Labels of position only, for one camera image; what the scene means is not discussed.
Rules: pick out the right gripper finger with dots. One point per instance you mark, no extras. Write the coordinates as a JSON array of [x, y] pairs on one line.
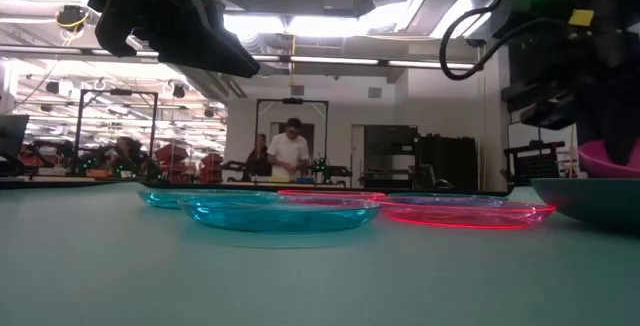
[[620, 131]]

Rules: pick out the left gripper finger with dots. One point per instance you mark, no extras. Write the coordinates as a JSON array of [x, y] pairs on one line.
[[210, 41]]

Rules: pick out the pink opaque plastic plate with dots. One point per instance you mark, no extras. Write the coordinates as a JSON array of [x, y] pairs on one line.
[[597, 163]]

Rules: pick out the dark green plastic plate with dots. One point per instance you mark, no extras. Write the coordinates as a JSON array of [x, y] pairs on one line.
[[595, 203]]

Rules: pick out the blue transparent plastic plate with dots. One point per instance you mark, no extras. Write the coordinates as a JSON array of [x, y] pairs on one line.
[[160, 200], [280, 218]]

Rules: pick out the red transparent plastic plate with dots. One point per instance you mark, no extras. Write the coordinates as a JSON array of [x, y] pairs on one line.
[[330, 193], [465, 216]]

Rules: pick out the black background robot arm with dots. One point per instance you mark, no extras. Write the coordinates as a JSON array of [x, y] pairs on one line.
[[232, 167], [95, 166], [330, 171]]

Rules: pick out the yellow tape tag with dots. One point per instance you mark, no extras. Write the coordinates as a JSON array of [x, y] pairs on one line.
[[581, 17]]

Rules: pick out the white LED light tube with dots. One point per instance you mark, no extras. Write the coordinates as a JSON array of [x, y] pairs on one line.
[[270, 58], [334, 60], [420, 64]]

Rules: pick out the bright ceiling light panel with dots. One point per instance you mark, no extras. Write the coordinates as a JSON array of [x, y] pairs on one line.
[[280, 25]]

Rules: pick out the black pegboard cart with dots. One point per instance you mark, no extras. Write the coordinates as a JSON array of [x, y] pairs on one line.
[[535, 166]]

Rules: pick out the red tool chest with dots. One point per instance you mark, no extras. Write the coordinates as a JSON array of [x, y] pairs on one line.
[[212, 166], [172, 156]]

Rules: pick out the person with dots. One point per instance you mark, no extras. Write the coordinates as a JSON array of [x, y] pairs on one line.
[[257, 158], [127, 151], [289, 153]]

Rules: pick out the dark brown door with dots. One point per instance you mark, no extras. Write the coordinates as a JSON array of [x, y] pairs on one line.
[[308, 133]]

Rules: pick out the black cabinet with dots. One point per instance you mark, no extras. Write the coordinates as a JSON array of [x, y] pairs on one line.
[[447, 161]]

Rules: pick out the dark computer monitor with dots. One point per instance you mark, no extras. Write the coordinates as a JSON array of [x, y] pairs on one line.
[[12, 136]]

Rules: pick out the dark neighbouring work table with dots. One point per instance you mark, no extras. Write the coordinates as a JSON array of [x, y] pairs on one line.
[[50, 184]]

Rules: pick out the dark shelf unit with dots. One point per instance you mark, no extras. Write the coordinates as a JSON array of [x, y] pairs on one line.
[[390, 141]]

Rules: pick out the green table mat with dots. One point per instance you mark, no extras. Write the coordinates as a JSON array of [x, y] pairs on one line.
[[125, 276]]

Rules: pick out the black gantry frame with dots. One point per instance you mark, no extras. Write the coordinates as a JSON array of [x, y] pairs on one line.
[[79, 131], [256, 126]]

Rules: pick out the grey wall vent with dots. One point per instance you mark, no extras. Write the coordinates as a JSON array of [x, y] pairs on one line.
[[375, 92], [297, 90]]

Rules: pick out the black gantry camera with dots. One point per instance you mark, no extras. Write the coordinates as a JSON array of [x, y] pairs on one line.
[[292, 101]]

